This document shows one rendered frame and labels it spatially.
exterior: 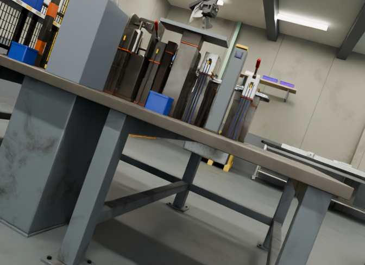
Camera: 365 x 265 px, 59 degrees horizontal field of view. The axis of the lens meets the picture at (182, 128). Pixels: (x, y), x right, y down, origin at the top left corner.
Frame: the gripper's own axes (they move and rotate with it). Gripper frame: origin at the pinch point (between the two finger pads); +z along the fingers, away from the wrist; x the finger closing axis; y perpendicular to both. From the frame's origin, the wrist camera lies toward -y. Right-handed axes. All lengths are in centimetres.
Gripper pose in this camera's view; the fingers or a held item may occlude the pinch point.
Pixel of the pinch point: (195, 29)
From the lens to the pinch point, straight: 177.7
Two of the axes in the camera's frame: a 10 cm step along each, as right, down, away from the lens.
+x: 5.2, 1.6, 8.4
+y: 7.8, 3.1, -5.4
